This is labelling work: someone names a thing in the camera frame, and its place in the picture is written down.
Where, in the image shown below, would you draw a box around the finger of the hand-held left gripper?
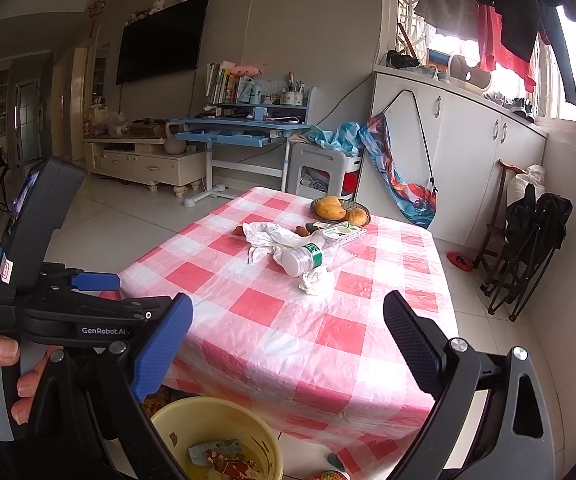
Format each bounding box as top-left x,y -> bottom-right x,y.
23,296 -> 175,352
42,261 -> 122,302

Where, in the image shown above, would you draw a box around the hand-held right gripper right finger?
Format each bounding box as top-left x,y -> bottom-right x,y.
383,290 -> 556,480

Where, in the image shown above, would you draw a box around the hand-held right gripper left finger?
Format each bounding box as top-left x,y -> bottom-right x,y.
23,292 -> 195,480

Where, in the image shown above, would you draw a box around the yellow plastic bucket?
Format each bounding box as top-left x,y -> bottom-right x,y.
149,396 -> 285,480

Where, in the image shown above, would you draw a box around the clear plastic container flower label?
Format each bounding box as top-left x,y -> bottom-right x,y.
313,223 -> 369,248

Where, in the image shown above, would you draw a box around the clear plastic bottle green label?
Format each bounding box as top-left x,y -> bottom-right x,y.
274,241 -> 359,277

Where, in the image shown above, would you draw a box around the small red floor item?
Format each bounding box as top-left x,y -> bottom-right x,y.
446,251 -> 474,272

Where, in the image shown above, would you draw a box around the cream TV cabinet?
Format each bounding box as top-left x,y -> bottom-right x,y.
83,135 -> 208,198

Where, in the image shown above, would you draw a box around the red white checked tablecloth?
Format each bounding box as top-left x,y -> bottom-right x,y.
118,186 -> 461,480

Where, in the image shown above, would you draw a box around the small crumpled white tissue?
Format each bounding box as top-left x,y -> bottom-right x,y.
298,267 -> 336,295

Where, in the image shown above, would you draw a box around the dark wooden chair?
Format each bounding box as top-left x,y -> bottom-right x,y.
473,159 -> 524,286

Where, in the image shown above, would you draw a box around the beige vase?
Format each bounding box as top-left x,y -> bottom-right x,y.
163,122 -> 188,156

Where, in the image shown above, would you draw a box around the colourful printed bag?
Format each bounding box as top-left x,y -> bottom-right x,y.
359,89 -> 439,231

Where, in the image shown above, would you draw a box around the round fruit basket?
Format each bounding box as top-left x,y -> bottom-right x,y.
309,197 -> 371,226

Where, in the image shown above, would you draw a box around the black folding chair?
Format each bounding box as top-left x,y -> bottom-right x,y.
480,184 -> 574,322

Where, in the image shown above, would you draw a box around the blue study desk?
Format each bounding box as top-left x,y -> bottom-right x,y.
167,87 -> 319,208

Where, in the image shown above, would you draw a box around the white sack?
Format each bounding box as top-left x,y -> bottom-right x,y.
508,164 -> 546,206

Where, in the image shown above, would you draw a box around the white cabinet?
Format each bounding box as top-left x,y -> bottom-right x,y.
355,65 -> 549,261

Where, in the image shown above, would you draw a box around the black television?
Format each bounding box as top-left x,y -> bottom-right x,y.
115,0 -> 210,86

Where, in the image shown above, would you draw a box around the white plastic storage cart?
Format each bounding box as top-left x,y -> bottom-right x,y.
285,142 -> 364,201

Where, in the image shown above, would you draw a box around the blue plastic bag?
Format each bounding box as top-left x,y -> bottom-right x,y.
308,121 -> 369,158

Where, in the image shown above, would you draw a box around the row of books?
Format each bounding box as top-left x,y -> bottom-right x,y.
205,60 -> 241,106

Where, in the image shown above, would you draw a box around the grey sneakers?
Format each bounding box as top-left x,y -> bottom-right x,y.
483,91 -> 536,123

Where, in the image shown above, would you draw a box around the pen holder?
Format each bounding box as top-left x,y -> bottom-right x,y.
280,72 -> 306,107

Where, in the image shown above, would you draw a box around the black shoes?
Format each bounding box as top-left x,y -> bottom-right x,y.
385,50 -> 421,70

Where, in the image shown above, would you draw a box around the red hanging garment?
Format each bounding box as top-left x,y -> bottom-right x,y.
478,2 -> 539,93

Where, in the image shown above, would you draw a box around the grey hanging garment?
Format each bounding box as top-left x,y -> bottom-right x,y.
414,0 -> 481,41

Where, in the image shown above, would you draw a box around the small picture frame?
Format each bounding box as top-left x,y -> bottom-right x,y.
425,47 -> 451,73

